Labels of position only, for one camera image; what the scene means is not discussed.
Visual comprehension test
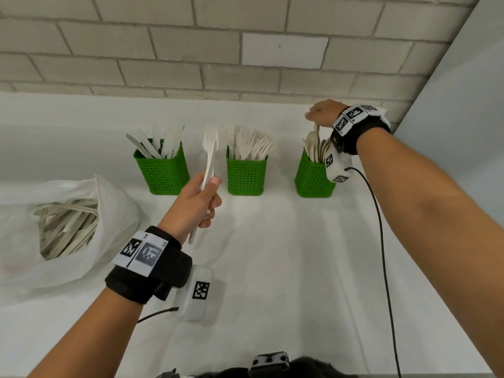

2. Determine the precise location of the person's black clothing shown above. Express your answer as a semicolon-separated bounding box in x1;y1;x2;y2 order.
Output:
157;356;359;378

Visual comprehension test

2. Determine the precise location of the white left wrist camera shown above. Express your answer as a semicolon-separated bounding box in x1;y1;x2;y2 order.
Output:
175;265;215;322

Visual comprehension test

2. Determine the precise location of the black right camera cable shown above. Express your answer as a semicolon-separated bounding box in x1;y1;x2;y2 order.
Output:
348;167;402;378

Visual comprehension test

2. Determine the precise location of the person's left hand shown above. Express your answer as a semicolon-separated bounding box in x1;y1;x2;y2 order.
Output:
157;172;223;245

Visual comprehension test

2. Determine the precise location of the black left camera cable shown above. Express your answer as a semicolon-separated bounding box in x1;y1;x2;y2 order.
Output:
136;307;180;324

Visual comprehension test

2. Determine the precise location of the bunch of white plastic forks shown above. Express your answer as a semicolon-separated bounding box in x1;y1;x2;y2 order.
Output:
220;123;276;161

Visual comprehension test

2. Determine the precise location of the person's left forearm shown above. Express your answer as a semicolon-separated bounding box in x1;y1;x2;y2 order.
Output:
27;287;144;378

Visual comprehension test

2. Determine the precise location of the black camera cable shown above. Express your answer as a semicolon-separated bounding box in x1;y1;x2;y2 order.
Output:
136;307;180;324
348;167;402;378

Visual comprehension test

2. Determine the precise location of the bunch of white plastic knives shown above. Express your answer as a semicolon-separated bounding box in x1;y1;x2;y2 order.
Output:
125;122;186;160

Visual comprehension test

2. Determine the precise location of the black left wrist band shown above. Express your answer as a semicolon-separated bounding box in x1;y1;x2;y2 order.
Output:
105;226;194;305

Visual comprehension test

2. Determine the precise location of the person's right hand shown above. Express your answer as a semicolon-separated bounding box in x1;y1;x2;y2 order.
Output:
305;99;350;129

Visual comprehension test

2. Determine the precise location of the handful of white plastic cutlery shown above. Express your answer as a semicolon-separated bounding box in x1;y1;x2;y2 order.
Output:
188;125;219;245

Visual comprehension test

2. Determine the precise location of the clear plastic bag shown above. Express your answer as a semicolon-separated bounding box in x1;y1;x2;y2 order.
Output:
0;175;142;308

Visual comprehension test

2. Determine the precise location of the bunch of white plastic spoons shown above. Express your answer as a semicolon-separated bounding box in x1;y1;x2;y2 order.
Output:
302;131;333;164

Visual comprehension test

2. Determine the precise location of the person's right forearm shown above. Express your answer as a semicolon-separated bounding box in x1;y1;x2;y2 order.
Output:
355;128;504;378

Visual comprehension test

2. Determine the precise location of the black wrist band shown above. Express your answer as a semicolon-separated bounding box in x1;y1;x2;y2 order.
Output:
330;104;392;156
105;226;194;305

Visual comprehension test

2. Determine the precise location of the black right wrist band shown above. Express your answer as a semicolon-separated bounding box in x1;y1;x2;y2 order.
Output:
330;104;392;156

